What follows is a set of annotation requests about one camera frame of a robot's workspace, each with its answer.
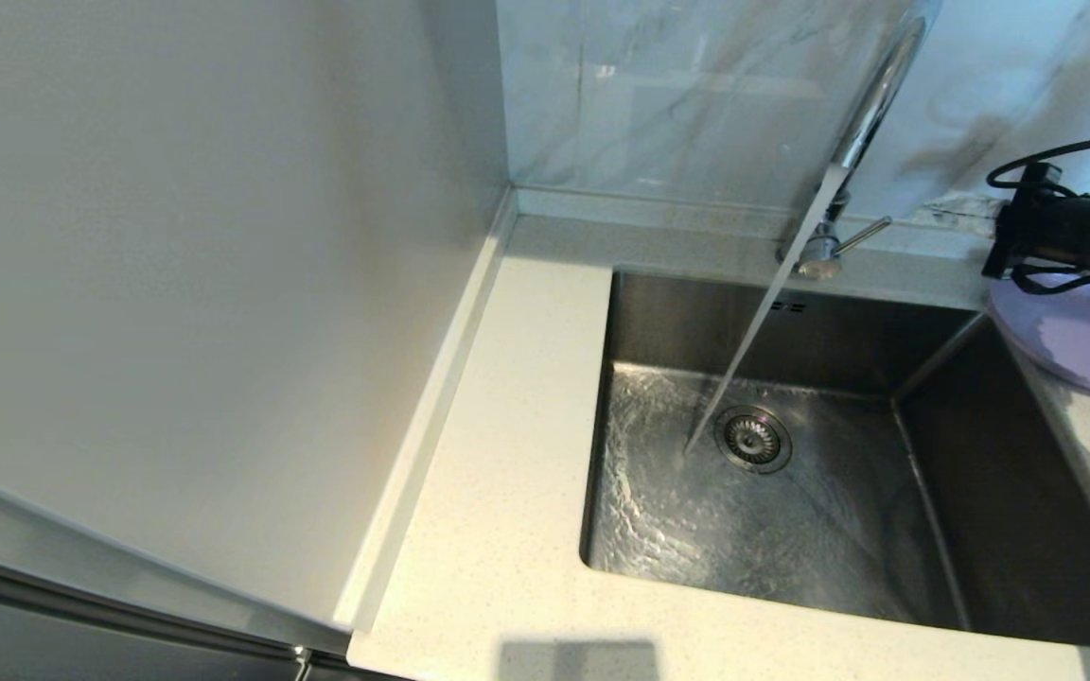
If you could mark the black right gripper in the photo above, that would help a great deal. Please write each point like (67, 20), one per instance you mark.
(1065, 232)

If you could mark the stainless steel sink basin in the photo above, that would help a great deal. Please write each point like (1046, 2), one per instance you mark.
(791, 539)

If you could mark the chrome gooseneck faucet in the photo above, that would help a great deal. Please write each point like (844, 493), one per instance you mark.
(876, 95)

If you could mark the purple plate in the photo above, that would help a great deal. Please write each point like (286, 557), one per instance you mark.
(1080, 340)

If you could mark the running tap water stream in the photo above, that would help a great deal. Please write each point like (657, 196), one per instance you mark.
(772, 293)

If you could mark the round metal drain strainer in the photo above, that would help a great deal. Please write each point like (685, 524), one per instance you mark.
(752, 440)

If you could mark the white tall cabinet side panel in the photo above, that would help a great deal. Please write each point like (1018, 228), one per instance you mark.
(223, 284)

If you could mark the stainless steel appliance front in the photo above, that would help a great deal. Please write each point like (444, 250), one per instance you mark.
(81, 643)

